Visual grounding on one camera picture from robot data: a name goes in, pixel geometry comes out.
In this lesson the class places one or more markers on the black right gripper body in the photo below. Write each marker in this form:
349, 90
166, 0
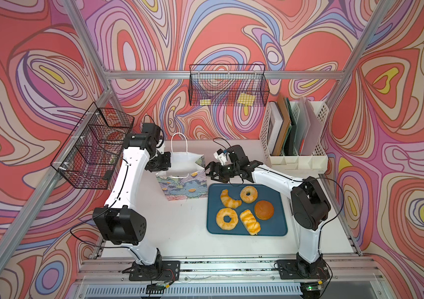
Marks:
228, 170

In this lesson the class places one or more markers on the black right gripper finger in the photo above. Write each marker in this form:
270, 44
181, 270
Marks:
212, 166
212, 174

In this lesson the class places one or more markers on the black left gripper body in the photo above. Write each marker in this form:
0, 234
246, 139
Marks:
159, 162

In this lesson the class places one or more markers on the floral paper gift bag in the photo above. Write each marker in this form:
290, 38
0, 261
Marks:
185, 179

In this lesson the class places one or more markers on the glazed ring donut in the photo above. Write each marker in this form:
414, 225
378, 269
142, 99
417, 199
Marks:
249, 194
227, 219

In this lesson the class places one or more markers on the round brown bun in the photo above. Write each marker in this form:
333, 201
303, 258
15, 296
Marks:
264, 210

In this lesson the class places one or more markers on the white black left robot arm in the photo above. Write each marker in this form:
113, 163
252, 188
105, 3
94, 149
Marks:
118, 221

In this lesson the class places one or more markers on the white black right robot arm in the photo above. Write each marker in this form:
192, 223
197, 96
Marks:
310, 206

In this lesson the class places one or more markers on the striped twisted bread roll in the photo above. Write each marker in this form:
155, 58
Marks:
250, 223

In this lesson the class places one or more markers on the golden croissant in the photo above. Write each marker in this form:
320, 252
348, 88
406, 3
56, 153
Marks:
228, 201

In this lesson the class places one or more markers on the teal plastic tray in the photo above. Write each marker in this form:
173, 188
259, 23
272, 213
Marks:
276, 226

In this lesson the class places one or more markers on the small yellow sticky note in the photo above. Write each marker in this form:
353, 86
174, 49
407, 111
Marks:
205, 102

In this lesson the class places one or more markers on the dark green folder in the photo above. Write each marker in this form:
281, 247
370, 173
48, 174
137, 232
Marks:
289, 143

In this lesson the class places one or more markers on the large yellow sticky note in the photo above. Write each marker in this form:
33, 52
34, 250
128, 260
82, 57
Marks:
246, 99

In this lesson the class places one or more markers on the grey portrait book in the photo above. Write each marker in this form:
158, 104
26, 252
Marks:
275, 124

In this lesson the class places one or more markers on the white perforated file organizer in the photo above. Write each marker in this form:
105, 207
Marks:
297, 164

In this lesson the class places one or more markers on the brown folder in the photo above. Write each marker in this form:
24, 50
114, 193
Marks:
283, 106

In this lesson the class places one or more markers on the pale pink folder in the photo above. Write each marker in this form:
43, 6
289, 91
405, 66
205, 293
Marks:
313, 132

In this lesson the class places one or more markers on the green circuit board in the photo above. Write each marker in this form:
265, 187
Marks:
155, 289

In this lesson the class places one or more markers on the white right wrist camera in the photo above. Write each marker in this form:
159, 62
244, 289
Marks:
222, 156

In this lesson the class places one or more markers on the black wire basket side wall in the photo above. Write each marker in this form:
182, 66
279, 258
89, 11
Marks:
90, 159

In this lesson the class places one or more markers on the black wire basket back wall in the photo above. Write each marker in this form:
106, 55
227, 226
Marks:
223, 83

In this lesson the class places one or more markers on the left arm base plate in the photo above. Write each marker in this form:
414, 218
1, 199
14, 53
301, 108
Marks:
167, 271

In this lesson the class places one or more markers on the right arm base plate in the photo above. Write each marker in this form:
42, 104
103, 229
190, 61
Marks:
294, 269

